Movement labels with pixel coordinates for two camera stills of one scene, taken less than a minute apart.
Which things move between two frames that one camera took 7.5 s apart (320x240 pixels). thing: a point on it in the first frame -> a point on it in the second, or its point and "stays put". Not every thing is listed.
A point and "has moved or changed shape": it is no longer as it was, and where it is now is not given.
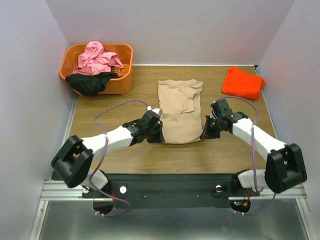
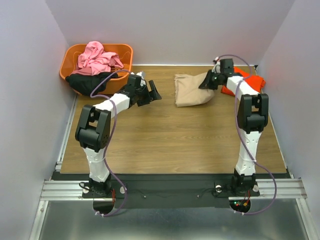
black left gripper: x=159 y=138 -> x=155 y=96
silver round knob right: x=218 y=188 stays put
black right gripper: x=208 y=129 -> x=213 y=79
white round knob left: x=123 y=189 stays put
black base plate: x=175 y=190 stays put
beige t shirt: x=182 y=114 has moved or changed shape
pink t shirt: x=95 y=61 stays put
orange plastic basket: x=121 y=85 stays put
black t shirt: x=89 y=85 stays put
